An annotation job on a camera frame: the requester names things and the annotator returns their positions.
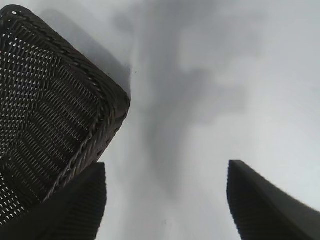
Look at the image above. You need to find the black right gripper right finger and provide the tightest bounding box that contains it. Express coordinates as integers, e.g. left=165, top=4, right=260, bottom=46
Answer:
left=226, top=159, right=320, bottom=240

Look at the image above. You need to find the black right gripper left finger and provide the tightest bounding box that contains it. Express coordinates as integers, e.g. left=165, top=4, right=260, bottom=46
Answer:
left=0, top=162, right=108, bottom=240

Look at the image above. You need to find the dark brown wicker basket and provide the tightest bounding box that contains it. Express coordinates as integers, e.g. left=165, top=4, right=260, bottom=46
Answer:
left=0, top=4, right=131, bottom=221

